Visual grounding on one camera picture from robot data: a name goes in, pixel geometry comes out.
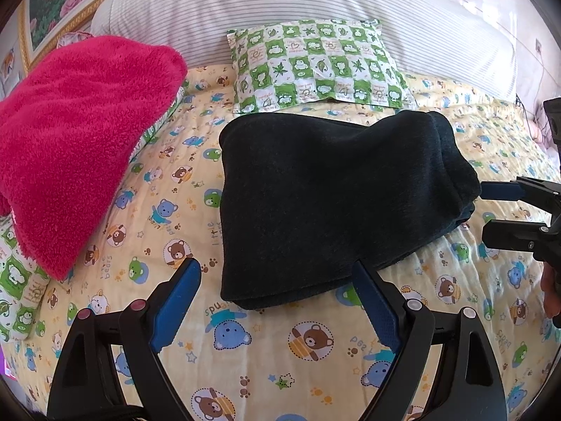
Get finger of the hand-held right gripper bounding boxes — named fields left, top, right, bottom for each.
left=480, top=175, right=560, bottom=225
left=481, top=218, right=555, bottom=254

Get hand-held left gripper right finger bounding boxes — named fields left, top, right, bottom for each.
left=352, top=260, right=511, bottom=421

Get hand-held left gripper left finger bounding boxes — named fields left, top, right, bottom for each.
left=46, top=256, right=203, bottom=421

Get black pants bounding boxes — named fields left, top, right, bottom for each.
left=218, top=111, right=483, bottom=312

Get person's right hand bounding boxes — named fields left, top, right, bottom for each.
left=541, top=267, right=561, bottom=317

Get yellow bear print bed sheet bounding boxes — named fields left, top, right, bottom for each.
left=0, top=64, right=561, bottom=421

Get green checked pillow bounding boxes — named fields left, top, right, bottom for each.
left=227, top=18, right=419, bottom=115
left=0, top=85, right=185, bottom=343

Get pink fluffy blanket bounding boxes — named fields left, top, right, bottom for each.
left=0, top=34, right=188, bottom=281

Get thin dark cable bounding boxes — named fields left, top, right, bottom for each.
left=516, top=64, right=554, bottom=141

